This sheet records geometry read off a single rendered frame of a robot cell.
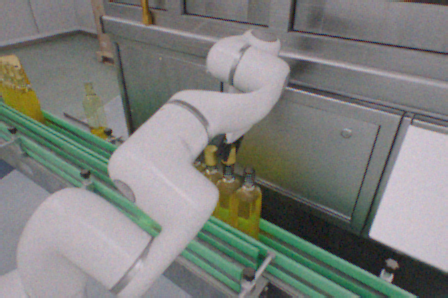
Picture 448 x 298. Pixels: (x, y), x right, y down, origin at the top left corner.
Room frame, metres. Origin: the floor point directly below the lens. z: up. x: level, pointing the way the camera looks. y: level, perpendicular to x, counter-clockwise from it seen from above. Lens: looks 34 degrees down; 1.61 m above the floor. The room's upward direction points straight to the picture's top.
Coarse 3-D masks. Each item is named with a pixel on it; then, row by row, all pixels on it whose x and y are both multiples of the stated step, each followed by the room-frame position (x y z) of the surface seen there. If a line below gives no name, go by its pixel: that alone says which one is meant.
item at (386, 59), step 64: (128, 0) 1.09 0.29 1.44; (192, 0) 0.93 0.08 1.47; (256, 0) 0.82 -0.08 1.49; (320, 0) 0.73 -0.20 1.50; (384, 0) 0.65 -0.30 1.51; (128, 64) 1.11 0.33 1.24; (192, 64) 0.93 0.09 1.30; (320, 64) 0.67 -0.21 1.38; (384, 64) 0.62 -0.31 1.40; (128, 128) 1.13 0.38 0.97; (384, 256) 0.55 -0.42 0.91
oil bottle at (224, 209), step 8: (216, 184) 0.64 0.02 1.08; (224, 184) 0.63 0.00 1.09; (232, 184) 0.63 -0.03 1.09; (224, 192) 0.62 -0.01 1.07; (232, 192) 0.62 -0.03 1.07; (224, 200) 0.62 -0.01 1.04; (232, 200) 0.62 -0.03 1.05; (216, 208) 0.64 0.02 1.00; (224, 208) 0.62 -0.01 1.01; (232, 208) 0.62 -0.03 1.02; (216, 216) 0.64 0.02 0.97; (224, 216) 0.62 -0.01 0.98; (232, 216) 0.62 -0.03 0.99; (232, 224) 0.62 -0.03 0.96
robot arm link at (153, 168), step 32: (160, 128) 0.35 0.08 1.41; (192, 128) 0.37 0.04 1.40; (128, 160) 0.31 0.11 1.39; (160, 160) 0.31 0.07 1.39; (192, 160) 0.35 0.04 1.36; (128, 192) 0.29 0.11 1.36; (160, 192) 0.29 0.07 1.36; (192, 192) 0.29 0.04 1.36; (160, 224) 0.28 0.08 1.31; (192, 224) 0.27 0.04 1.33; (160, 256) 0.25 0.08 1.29; (128, 288) 0.24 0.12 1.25
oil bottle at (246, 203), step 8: (240, 184) 0.63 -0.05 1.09; (240, 192) 0.61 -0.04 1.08; (248, 192) 0.60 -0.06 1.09; (256, 192) 0.61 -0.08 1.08; (240, 200) 0.60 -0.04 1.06; (248, 200) 0.59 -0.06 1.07; (256, 200) 0.60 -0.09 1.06; (240, 208) 0.60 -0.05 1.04; (248, 208) 0.59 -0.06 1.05; (256, 208) 0.60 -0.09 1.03; (240, 216) 0.60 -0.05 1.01; (248, 216) 0.59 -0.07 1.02; (256, 216) 0.61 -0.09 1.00; (240, 224) 0.60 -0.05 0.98; (248, 224) 0.59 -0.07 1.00; (256, 224) 0.61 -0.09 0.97; (248, 232) 0.59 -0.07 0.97; (256, 232) 0.61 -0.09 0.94; (256, 240) 0.62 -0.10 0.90
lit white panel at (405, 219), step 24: (408, 144) 0.55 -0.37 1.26; (432, 144) 0.52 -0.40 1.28; (408, 168) 0.54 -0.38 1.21; (432, 168) 0.51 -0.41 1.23; (408, 192) 0.53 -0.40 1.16; (432, 192) 0.50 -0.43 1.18; (384, 216) 0.54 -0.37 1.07; (408, 216) 0.52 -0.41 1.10; (432, 216) 0.49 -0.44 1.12; (384, 240) 0.53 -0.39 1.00; (408, 240) 0.50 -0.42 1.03; (432, 240) 0.48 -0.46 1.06
